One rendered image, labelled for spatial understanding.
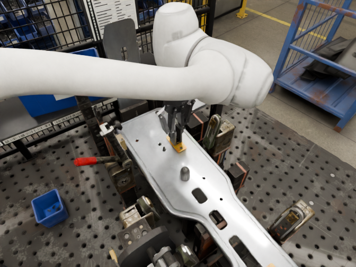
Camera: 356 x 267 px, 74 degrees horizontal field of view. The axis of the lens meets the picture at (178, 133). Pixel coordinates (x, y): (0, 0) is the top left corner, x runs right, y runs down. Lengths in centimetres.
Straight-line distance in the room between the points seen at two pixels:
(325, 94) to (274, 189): 171
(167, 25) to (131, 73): 19
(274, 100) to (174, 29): 224
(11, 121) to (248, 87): 86
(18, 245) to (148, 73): 94
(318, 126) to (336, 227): 154
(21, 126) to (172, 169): 57
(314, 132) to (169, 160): 191
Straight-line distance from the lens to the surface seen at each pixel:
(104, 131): 62
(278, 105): 266
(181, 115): 73
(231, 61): 44
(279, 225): 73
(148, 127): 90
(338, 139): 258
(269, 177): 119
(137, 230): 58
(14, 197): 128
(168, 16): 53
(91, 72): 36
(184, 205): 72
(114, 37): 82
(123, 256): 51
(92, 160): 68
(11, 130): 103
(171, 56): 53
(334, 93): 279
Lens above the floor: 166
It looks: 50 degrees down
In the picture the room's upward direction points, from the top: straight up
